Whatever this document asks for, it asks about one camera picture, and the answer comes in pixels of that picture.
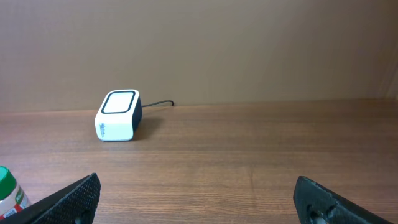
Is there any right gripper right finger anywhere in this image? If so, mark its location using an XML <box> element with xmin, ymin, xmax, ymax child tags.
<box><xmin>293</xmin><ymin>176</ymin><xmax>391</xmax><ymax>224</ymax></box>

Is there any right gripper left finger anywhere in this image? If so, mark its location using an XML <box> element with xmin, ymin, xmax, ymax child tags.
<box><xmin>1</xmin><ymin>173</ymin><xmax>101</xmax><ymax>224</ymax></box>

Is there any green lid jar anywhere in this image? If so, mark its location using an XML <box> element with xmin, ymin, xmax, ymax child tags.
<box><xmin>0</xmin><ymin>166</ymin><xmax>31</xmax><ymax>220</ymax></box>

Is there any white barcode scanner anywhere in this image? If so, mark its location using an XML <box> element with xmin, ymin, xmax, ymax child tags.
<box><xmin>95</xmin><ymin>89</ymin><xmax>142</xmax><ymax>142</ymax></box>

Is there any black scanner cable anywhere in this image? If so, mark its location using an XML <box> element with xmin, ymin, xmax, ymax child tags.
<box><xmin>141</xmin><ymin>100</ymin><xmax>175</xmax><ymax>108</ymax></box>

